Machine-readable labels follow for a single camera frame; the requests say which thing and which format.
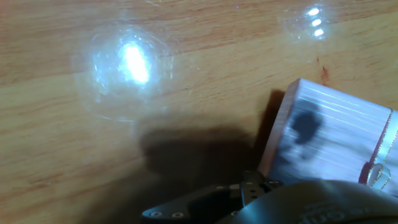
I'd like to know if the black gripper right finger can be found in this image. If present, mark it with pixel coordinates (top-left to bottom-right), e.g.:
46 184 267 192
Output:
241 170 285 205

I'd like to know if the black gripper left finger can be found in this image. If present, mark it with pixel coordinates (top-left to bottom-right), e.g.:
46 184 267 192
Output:
141 184 243 224

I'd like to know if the pink ribboned casing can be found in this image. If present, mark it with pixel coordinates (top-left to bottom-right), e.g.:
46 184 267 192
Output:
257 77 398 197

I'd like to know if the glossy wooden board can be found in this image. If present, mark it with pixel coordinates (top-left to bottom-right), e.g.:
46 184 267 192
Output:
0 0 398 224

